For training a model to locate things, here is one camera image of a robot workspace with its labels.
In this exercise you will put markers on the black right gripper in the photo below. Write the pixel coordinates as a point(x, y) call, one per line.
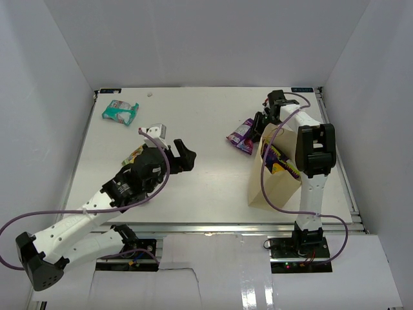
point(257, 128)

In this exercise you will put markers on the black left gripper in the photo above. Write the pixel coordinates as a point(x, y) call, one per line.
point(183, 163)

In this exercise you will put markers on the purple Fox's candy bag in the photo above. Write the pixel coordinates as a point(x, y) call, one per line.
point(244, 138)

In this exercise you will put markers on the dark blue chips bag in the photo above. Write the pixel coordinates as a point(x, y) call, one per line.
point(274, 155)

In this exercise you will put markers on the yellow M&M's packet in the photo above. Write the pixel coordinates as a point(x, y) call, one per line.
point(278, 167)

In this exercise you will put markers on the green Fox's candy bag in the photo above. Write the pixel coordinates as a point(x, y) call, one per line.
point(132, 156)

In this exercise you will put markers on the brown paper bag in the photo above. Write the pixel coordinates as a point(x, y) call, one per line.
point(278, 187)

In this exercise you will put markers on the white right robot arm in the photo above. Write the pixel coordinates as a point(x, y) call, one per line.
point(296, 152)

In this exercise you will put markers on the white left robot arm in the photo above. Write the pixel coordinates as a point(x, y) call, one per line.
point(48, 254)

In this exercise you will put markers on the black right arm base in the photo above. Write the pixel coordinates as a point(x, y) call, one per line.
point(286, 259)

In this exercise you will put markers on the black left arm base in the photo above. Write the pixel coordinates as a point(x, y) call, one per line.
point(122, 242)

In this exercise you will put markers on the dark blue logo sticker right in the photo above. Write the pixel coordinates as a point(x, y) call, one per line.
point(302, 89)

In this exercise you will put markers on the dark blue logo sticker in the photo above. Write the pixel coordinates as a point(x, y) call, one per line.
point(302, 89)
point(110, 90)

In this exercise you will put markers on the teal tissue packet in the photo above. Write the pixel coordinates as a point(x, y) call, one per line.
point(121, 112)

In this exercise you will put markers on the dark blue logo sticker left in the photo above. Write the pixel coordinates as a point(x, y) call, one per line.
point(110, 90)

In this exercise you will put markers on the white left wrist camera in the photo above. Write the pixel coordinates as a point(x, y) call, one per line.
point(154, 135)

